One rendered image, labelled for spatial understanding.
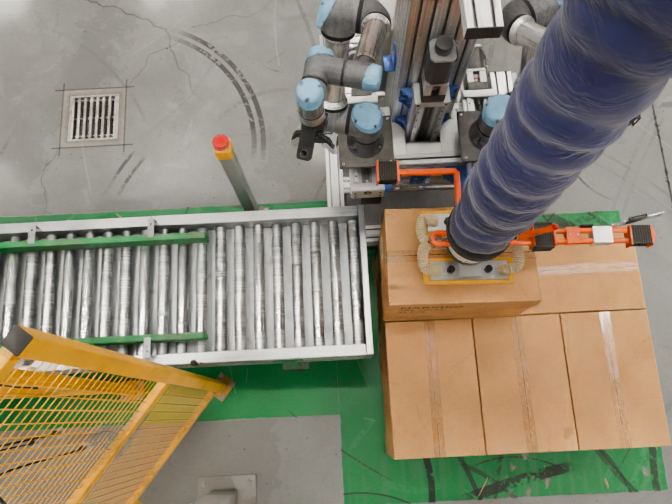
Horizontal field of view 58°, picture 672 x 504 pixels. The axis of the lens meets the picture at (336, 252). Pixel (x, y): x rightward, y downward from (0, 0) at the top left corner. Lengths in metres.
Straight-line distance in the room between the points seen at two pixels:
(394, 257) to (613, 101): 1.47
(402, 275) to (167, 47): 2.33
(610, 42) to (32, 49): 3.82
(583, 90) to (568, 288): 1.95
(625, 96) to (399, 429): 1.96
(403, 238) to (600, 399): 1.15
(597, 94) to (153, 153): 3.02
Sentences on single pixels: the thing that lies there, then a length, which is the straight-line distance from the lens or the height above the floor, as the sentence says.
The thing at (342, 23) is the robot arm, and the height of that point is 1.60.
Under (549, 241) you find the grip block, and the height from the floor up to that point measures 1.20.
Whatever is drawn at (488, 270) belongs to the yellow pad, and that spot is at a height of 1.10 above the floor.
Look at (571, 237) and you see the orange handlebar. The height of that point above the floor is 1.20.
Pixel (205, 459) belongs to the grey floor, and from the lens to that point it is 3.40.
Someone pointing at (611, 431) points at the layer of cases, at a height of 0.54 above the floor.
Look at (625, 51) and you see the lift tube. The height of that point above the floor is 2.52.
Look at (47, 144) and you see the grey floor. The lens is 4.07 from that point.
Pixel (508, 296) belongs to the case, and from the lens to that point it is 2.50.
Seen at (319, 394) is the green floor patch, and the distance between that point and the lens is 3.32.
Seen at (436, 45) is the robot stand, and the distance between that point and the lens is 2.12.
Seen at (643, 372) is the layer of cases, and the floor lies 0.54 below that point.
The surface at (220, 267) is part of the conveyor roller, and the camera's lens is 2.90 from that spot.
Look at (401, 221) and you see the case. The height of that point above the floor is 0.94.
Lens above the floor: 3.31
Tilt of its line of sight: 75 degrees down
